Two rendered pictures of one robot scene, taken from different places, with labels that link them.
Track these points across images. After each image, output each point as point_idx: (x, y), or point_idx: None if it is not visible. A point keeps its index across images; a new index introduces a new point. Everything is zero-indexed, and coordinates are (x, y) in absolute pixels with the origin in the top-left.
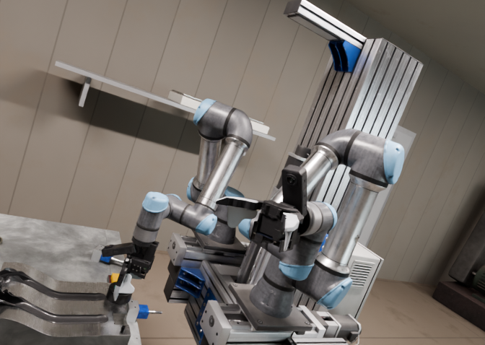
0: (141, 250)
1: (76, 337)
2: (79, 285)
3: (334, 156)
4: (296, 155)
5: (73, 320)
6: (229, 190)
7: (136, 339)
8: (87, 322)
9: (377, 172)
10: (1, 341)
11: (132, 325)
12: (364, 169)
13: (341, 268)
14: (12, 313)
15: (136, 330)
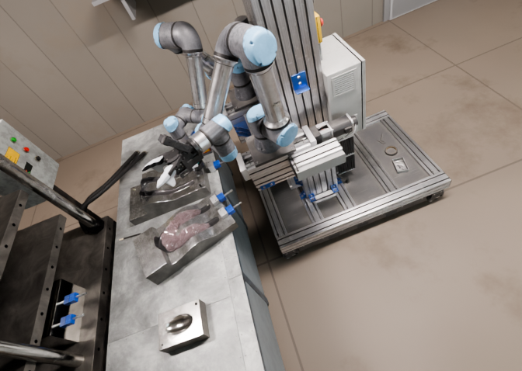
0: None
1: (182, 196)
2: None
3: (225, 60)
4: None
5: (180, 188)
6: None
7: (217, 180)
8: (186, 187)
9: (251, 64)
10: (156, 209)
11: (215, 173)
12: (244, 64)
13: (276, 124)
14: (151, 199)
15: (217, 175)
